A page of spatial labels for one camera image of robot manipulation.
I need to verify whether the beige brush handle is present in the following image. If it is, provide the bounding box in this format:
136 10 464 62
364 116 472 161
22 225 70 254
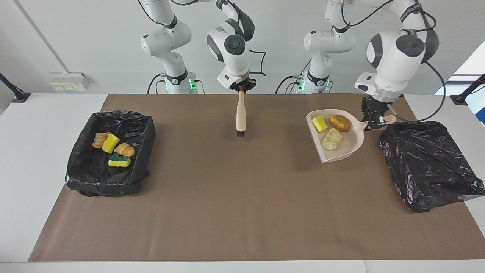
236 90 246 138

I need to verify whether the golden brown bread roll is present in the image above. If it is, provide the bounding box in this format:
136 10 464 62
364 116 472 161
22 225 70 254
329 115 350 132

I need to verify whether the pink plastic dustpan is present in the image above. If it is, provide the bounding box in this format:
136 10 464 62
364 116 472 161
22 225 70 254
305 109 397 163

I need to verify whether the pale bread chunk toy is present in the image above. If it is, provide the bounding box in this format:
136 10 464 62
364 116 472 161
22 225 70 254
322 127 343 151

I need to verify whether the small yellow sponge wedge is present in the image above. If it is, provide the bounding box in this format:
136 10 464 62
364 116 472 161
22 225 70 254
312 115 329 133

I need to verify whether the orange striped croissant toy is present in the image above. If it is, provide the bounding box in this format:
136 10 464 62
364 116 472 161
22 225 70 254
114 142 136 158

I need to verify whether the notched yellow sponge piece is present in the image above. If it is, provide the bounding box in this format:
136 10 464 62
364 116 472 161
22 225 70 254
102 133 120 154

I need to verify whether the green and yellow sponge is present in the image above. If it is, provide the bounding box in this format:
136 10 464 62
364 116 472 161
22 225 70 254
108 153 132 168

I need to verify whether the pale croissant toy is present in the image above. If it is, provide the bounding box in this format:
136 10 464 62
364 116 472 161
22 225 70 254
92 132 113 149

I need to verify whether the black bag-lined trash bin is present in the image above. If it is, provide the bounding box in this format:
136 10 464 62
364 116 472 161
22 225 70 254
379 121 485 213
65 110 156 197

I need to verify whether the brown table mat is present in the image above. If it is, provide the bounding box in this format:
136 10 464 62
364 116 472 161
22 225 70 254
27 94 485 262

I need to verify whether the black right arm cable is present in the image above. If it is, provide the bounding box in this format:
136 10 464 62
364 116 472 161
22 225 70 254
136 0 267 77

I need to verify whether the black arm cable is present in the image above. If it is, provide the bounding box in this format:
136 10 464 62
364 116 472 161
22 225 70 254
339 0 446 124
136 0 267 77

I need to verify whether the black left base cable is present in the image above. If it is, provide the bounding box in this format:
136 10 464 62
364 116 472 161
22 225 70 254
275 75 304 94

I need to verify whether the black base cable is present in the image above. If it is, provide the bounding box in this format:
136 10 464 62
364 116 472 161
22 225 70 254
275 75 304 94
147 74 167 94

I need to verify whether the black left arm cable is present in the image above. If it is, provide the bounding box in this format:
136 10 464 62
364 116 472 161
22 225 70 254
339 0 446 124

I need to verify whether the black camera stand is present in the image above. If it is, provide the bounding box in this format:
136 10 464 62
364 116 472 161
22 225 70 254
450 74 485 106
0 73 31 103

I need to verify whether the black right base cable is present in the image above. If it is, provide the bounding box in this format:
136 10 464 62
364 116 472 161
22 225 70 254
147 74 167 94

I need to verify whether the white wall socket box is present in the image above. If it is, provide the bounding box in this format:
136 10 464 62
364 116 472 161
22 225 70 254
50 72 90 91

